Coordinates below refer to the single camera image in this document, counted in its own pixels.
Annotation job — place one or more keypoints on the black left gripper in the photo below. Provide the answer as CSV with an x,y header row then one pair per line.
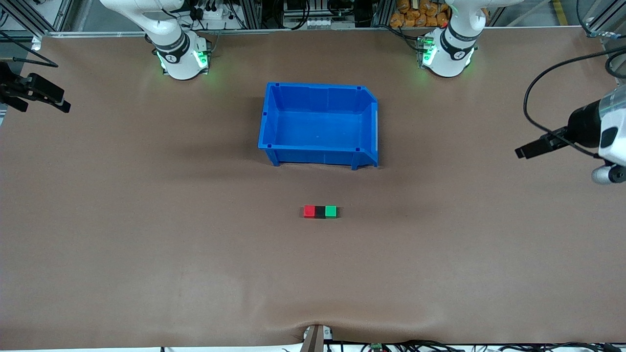
x,y
583,128

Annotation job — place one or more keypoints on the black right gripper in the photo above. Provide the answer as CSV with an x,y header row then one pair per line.
x,y
11,88

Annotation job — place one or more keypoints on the green cube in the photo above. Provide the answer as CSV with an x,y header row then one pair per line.
x,y
331,211

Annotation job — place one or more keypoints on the black cube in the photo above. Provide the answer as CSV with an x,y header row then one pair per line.
x,y
320,212

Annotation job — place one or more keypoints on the red cube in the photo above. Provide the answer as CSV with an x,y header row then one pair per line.
x,y
309,211

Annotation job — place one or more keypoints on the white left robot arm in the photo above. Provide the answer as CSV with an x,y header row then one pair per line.
x,y
452,54

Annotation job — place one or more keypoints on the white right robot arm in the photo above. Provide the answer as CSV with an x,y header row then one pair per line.
x,y
180,63

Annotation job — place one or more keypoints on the orange netted bag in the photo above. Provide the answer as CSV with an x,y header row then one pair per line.
x,y
419,13

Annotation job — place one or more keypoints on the white power strip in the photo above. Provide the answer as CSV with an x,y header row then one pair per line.
x,y
210,12

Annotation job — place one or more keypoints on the brown table mat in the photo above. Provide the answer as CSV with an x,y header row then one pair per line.
x,y
146,269

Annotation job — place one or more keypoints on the blue plastic storage bin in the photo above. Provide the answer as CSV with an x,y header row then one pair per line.
x,y
318,127

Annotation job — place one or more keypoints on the aluminium table edge rail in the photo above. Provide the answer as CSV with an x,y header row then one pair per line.
x,y
303,31

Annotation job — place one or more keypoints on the metal camera mount clamp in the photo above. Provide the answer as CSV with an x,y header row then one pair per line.
x,y
315,338

